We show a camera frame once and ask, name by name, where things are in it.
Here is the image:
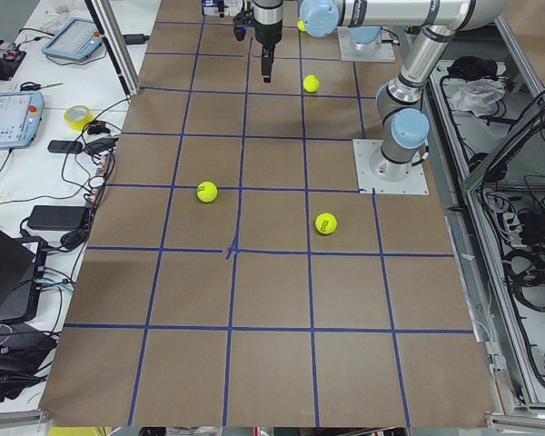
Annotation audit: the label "upper teach pendant tablet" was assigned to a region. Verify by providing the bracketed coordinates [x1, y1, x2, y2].
[41, 18, 103, 62]

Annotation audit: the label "tennis ball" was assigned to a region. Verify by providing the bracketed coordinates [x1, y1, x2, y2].
[314, 212, 338, 235]
[196, 181, 218, 203]
[302, 74, 321, 94]
[297, 18, 306, 32]

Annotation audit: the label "lower teach pendant tablet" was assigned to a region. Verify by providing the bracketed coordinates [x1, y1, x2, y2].
[0, 91, 45, 150]

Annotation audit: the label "black scissors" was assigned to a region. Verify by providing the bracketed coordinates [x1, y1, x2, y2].
[19, 82, 62, 92]

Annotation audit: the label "teach pendant tablet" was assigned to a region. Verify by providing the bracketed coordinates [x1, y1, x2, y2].
[0, 91, 45, 150]
[41, 18, 103, 62]

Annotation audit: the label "black phone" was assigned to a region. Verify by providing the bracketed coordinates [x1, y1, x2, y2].
[47, 140, 84, 154]

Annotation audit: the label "crumpled white cloth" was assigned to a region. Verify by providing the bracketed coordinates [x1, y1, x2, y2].
[450, 79, 505, 117]

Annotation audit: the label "yellow tape roll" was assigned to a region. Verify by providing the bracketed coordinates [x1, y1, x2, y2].
[64, 104, 94, 132]

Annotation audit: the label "coiled black cables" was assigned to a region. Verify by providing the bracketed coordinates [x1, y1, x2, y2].
[501, 247, 545, 314]

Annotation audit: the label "tennis ball far top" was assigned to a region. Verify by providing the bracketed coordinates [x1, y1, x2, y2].
[297, 18, 306, 32]

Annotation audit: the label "tennis ball centre right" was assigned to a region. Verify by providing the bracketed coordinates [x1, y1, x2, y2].
[314, 212, 338, 235]

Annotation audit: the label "tennis ball centre left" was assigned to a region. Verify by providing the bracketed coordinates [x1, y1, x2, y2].
[196, 181, 218, 203]

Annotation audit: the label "tennis ball upper middle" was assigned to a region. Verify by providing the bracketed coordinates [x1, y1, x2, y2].
[302, 74, 321, 94]

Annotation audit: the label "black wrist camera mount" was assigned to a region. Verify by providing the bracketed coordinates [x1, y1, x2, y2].
[233, 1, 253, 42]

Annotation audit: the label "white blue tennis ball can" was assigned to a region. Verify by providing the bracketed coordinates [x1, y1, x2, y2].
[201, 0, 244, 18]

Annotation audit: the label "black power adapter brick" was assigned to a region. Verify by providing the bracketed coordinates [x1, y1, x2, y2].
[27, 205, 86, 231]

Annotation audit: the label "power strip with plugs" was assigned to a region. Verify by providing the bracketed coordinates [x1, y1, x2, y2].
[84, 150, 115, 231]

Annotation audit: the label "aluminium frame post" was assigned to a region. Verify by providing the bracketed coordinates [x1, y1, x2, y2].
[84, 0, 140, 98]

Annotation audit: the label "black laptop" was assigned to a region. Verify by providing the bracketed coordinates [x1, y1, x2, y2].
[0, 230, 46, 324]

